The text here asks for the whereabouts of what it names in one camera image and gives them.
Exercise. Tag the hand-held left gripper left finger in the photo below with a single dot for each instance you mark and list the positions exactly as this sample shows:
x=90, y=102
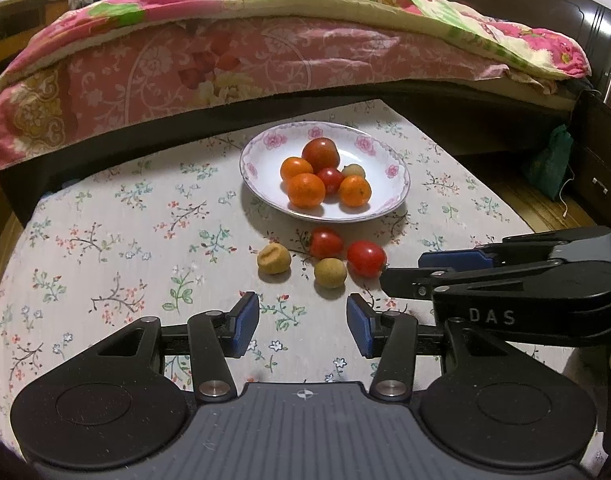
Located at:
x=245, y=325

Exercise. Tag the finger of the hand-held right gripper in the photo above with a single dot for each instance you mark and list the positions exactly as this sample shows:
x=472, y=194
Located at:
x=453, y=259
x=410, y=282

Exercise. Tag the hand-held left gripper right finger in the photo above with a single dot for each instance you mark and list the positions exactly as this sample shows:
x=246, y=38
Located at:
x=359, y=325

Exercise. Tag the dented yellow longan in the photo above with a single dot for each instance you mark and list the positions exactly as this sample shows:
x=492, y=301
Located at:
x=274, y=259

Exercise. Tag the small orange mandarin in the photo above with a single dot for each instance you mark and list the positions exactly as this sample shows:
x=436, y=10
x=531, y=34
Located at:
x=355, y=191

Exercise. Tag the red cherry tomato with stem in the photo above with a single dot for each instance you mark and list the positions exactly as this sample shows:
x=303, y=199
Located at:
x=331, y=177

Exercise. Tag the smooth orange mandarin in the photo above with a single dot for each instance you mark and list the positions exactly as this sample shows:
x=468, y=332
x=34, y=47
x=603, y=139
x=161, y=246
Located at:
x=306, y=192

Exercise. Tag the white floral rimmed plate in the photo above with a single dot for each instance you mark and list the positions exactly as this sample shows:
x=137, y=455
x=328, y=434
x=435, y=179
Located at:
x=265, y=175

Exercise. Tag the large red tomato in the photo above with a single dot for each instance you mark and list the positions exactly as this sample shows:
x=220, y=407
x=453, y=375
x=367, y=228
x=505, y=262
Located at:
x=320, y=152

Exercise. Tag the wrinkled orange mandarin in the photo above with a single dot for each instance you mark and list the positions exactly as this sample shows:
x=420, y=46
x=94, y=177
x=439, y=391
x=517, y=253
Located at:
x=294, y=167

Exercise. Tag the green bag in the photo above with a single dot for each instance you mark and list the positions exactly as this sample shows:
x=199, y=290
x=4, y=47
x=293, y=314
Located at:
x=553, y=160

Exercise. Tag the dark wooden nightstand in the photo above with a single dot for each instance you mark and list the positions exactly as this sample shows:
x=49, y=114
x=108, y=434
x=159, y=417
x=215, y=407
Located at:
x=600, y=160

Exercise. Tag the floral tablecloth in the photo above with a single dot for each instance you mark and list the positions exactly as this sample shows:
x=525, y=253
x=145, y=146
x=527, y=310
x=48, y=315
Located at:
x=110, y=220

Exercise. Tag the green pink floral quilt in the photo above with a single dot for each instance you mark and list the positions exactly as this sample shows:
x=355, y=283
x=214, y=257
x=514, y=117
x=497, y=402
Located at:
x=485, y=20

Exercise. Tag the pink floral bedsheet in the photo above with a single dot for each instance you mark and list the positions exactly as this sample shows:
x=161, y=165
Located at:
x=160, y=70

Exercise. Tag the dark bed frame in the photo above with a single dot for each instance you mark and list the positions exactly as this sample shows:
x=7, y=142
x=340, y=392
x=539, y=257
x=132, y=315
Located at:
x=135, y=135

